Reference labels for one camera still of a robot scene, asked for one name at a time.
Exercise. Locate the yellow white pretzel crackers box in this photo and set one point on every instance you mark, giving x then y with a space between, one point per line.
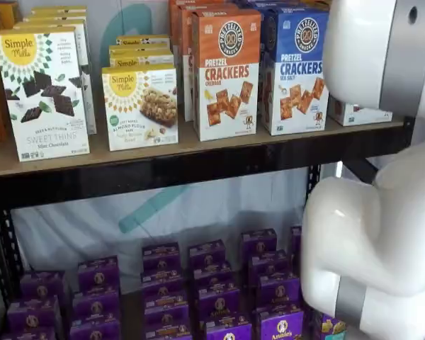
357 115

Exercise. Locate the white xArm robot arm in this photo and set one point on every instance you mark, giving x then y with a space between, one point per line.
357 230

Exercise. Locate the orange white pretzel crackers box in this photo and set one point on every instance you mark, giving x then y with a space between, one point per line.
226 88
173 21
185 35

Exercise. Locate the purple Annie's box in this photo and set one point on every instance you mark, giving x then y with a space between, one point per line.
212 274
207 253
96 306
166 306
28 334
33 313
163 283
228 329
95 331
161 256
281 327
267 265
327 327
258 242
98 274
168 331
278 294
42 287
217 301

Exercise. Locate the wooden shelf board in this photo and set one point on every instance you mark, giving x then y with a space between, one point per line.
127 159

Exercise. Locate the Simple Mills almond bars box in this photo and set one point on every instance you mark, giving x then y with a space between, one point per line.
141 106
141 40
141 58

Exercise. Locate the blue white pretzel crackers box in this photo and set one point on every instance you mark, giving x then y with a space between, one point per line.
290 3
248 3
297 88

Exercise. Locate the Simple Mills Sweet Thins box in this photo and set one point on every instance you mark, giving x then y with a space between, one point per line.
56 10
39 106
56 17
88 88

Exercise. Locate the orange yellow Revival box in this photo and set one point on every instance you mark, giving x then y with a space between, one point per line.
5 14

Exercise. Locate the white backdrop sheet teal print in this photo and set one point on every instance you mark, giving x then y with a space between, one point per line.
74 226

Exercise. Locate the black metal shelving frame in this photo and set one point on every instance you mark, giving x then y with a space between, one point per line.
163 178

